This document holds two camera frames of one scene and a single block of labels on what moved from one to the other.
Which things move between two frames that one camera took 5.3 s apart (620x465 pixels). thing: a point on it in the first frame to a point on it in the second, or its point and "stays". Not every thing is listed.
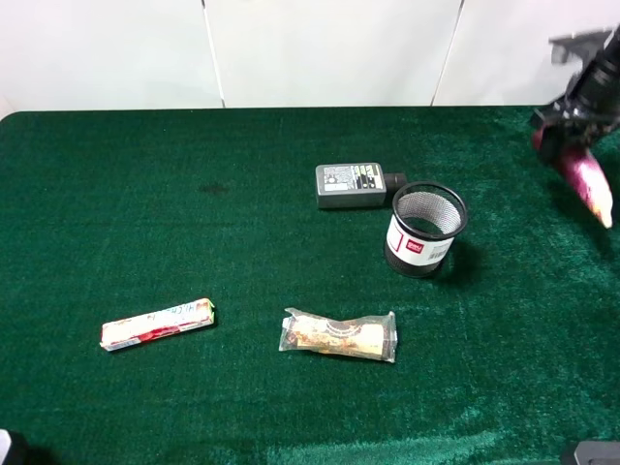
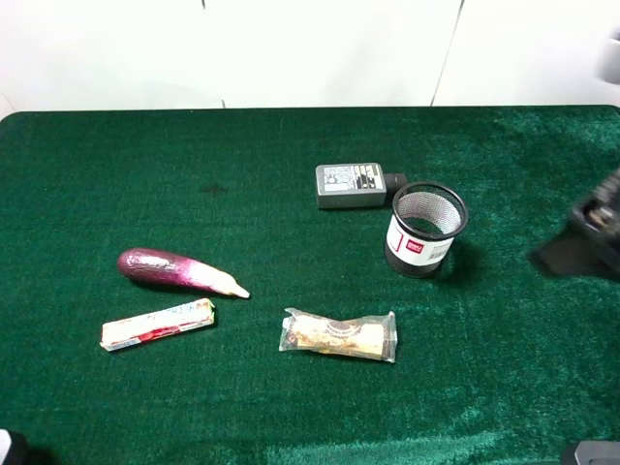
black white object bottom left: (15, 448) stays
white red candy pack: (131, 330) stays
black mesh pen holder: (425, 218) stays
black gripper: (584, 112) to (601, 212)
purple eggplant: (587, 176) to (157, 264)
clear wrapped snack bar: (374, 337) stays
